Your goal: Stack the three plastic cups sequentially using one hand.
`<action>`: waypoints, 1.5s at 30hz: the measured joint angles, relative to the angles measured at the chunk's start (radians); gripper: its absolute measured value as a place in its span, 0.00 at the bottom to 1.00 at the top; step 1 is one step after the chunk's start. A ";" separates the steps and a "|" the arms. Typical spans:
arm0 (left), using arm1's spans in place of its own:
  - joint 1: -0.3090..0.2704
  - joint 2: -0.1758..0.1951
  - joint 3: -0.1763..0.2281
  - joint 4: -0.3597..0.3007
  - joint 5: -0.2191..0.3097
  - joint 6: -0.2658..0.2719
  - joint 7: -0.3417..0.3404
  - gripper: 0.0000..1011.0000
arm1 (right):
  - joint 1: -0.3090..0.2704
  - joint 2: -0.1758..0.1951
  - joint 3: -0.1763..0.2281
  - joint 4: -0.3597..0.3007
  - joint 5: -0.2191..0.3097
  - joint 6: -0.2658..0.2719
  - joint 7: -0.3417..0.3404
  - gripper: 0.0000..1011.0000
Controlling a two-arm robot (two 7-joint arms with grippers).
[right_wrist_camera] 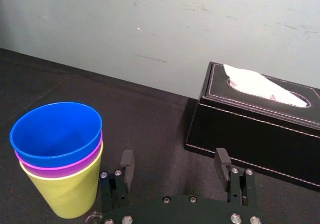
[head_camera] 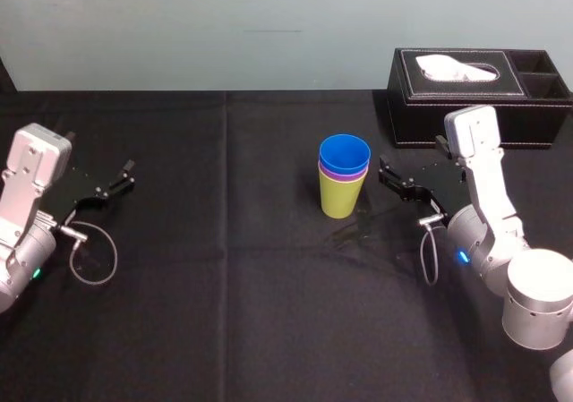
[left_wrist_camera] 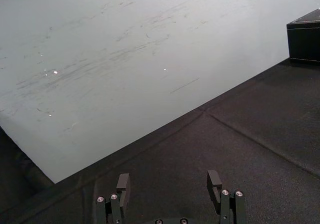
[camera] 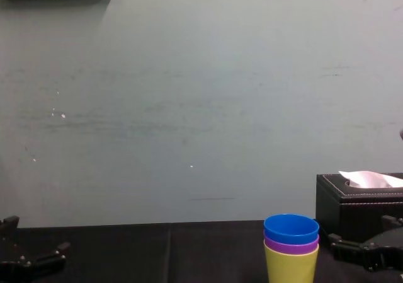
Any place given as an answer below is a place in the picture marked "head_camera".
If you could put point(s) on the purple plastic cup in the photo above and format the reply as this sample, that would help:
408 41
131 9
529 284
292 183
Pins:
333 177

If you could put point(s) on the blue plastic cup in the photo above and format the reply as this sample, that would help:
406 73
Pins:
344 153

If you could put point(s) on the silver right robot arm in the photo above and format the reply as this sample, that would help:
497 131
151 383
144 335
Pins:
488 223

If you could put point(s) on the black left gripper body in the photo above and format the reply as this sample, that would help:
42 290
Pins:
74 189

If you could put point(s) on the yellow-green plastic cup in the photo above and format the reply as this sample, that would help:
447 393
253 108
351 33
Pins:
340 198

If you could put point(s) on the black leather tissue box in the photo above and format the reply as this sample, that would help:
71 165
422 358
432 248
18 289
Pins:
447 115

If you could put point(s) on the black table cloth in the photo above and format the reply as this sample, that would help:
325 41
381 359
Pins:
250 312

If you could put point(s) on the white tissue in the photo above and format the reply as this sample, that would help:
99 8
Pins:
447 68

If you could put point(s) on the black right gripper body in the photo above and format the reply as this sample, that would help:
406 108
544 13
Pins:
436 182

